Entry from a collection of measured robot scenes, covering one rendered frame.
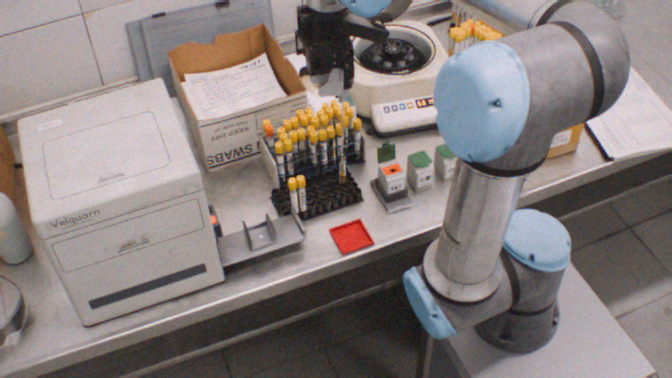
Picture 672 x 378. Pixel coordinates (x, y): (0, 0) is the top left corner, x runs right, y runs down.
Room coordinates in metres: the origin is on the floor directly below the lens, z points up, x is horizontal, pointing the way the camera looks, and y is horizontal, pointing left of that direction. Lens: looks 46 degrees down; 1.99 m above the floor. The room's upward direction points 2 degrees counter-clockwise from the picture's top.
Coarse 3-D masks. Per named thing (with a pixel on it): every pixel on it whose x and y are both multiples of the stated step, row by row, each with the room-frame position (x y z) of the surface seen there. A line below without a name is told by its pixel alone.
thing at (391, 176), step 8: (392, 160) 1.07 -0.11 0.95; (384, 168) 1.05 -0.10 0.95; (392, 168) 1.05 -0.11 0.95; (400, 168) 1.04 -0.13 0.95; (384, 176) 1.03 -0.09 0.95; (392, 176) 1.03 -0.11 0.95; (400, 176) 1.03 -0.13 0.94; (384, 184) 1.03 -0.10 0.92; (392, 184) 1.02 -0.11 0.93; (400, 184) 1.02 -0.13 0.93
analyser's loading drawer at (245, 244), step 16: (256, 224) 0.93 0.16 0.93; (272, 224) 0.91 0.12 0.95; (288, 224) 0.94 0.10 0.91; (224, 240) 0.90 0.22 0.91; (240, 240) 0.90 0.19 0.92; (256, 240) 0.90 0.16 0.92; (272, 240) 0.90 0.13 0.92; (288, 240) 0.90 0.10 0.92; (304, 240) 0.91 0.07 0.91; (224, 256) 0.87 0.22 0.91; (240, 256) 0.86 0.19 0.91
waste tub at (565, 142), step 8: (576, 128) 1.15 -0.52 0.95; (560, 136) 1.14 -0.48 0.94; (568, 136) 1.15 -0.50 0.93; (576, 136) 1.15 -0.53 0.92; (552, 144) 1.13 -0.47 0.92; (560, 144) 1.14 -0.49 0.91; (568, 144) 1.15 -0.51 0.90; (576, 144) 1.16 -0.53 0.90; (552, 152) 1.14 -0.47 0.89; (560, 152) 1.14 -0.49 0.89; (568, 152) 1.15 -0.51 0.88
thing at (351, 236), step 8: (344, 224) 0.96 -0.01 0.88; (352, 224) 0.97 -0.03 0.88; (360, 224) 0.97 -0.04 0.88; (336, 232) 0.95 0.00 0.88; (344, 232) 0.95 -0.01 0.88; (352, 232) 0.95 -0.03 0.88; (360, 232) 0.95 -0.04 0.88; (336, 240) 0.92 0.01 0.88; (344, 240) 0.93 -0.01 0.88; (352, 240) 0.93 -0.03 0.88; (360, 240) 0.92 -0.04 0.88; (368, 240) 0.92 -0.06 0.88; (344, 248) 0.91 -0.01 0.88; (352, 248) 0.90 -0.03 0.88; (360, 248) 0.90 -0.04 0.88
